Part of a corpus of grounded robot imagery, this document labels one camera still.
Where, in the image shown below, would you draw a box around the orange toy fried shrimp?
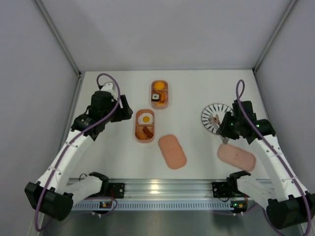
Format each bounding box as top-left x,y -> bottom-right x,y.
135,131 -> 147,140

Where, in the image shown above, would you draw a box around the orange round toy food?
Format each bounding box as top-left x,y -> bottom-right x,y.
154,82 -> 165,90

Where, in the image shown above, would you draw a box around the pink lunch box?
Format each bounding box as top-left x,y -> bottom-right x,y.
134,109 -> 156,143
150,80 -> 169,109

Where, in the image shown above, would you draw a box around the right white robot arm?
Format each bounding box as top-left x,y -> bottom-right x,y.
217,101 -> 315,230

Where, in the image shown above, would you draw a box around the black white sushi roll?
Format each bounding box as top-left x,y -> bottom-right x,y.
151,93 -> 160,102

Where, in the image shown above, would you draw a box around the yellow toy chicken drumstick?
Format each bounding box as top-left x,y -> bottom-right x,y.
155,102 -> 165,106

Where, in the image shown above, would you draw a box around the left aluminium frame post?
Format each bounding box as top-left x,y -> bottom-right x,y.
33,0 -> 82,77

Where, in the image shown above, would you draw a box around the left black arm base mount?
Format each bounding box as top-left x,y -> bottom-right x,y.
87,182 -> 125,199

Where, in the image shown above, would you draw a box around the grey slotted cable duct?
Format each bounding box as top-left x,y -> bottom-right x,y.
72,200 -> 233,211

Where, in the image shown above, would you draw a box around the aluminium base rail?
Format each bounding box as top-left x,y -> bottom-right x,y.
109,179 -> 223,201

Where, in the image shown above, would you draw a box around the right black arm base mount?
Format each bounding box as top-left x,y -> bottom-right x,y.
212,181 -> 233,199

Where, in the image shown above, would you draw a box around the metal tongs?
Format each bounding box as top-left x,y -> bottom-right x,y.
208,115 -> 229,145

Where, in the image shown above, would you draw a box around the striped round plate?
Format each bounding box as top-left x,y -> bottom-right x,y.
201,103 -> 233,134

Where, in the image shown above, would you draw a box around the pink box lid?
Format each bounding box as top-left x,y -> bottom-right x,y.
217,144 -> 256,172
158,134 -> 187,170

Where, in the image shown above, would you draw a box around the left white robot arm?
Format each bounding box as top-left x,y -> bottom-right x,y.
25,82 -> 133,221

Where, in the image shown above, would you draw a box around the brown toy sausage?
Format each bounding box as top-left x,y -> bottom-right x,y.
143,126 -> 154,139

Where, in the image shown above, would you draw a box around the white fried egg toy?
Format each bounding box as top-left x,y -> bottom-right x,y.
137,113 -> 154,125

